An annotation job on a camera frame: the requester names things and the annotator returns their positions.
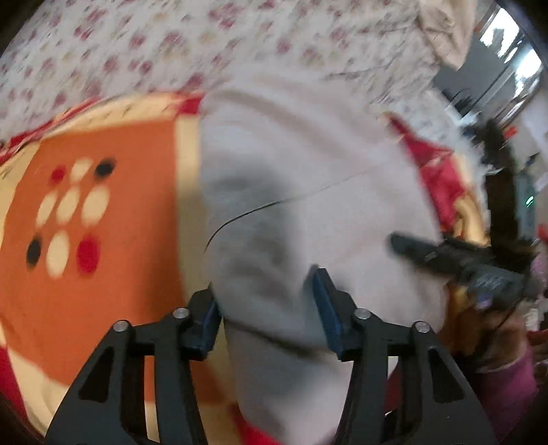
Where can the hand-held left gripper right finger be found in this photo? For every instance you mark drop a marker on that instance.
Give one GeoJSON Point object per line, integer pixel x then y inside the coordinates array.
{"type": "Point", "coordinates": [327, 312]}

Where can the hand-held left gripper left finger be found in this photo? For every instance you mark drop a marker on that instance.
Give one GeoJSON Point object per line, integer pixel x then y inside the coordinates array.
{"type": "Point", "coordinates": [209, 325]}

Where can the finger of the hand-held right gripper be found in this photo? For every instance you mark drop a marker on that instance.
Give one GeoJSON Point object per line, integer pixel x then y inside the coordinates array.
{"type": "Point", "coordinates": [428, 250]}
{"type": "Point", "coordinates": [505, 192]}

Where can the beige zip jacket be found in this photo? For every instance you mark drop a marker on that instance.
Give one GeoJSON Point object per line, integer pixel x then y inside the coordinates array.
{"type": "Point", "coordinates": [299, 171]}

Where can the person's right hand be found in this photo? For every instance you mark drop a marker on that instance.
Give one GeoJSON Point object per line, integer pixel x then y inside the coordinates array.
{"type": "Point", "coordinates": [492, 338]}

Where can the orange red printed blanket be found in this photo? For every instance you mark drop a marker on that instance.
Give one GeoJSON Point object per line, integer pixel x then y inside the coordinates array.
{"type": "Point", "coordinates": [107, 299]}

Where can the bright window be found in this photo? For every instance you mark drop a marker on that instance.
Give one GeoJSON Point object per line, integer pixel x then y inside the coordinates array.
{"type": "Point", "coordinates": [513, 51]}

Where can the beige cloth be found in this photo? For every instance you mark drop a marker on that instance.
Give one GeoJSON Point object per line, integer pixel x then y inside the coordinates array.
{"type": "Point", "coordinates": [454, 30]}

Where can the floral quilt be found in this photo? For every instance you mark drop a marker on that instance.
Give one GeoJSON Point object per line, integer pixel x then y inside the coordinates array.
{"type": "Point", "coordinates": [171, 42]}

